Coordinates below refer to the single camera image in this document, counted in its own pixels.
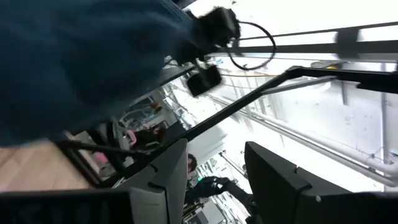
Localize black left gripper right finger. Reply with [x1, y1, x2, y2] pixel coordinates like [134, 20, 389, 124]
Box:
[244, 141, 352, 224]

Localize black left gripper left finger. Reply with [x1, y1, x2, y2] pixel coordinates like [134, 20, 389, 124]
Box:
[115, 139, 189, 224]

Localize dark denim jeans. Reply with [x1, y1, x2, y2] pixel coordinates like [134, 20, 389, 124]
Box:
[0, 0, 200, 147]

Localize person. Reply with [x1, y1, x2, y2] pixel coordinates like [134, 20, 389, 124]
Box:
[132, 124, 168, 151]
[185, 154, 259, 220]

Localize white ceiling pipe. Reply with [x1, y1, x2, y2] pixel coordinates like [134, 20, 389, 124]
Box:
[211, 93, 398, 187]

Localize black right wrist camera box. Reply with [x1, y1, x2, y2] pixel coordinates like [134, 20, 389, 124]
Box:
[186, 64, 223, 98]

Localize black looped cable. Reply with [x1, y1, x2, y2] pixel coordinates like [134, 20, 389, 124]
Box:
[226, 21, 277, 71]

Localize black table frame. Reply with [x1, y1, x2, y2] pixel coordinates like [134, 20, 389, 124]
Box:
[56, 123, 150, 189]

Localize black horizontal frame rail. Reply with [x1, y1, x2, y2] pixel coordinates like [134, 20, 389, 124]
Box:
[214, 21, 398, 63]

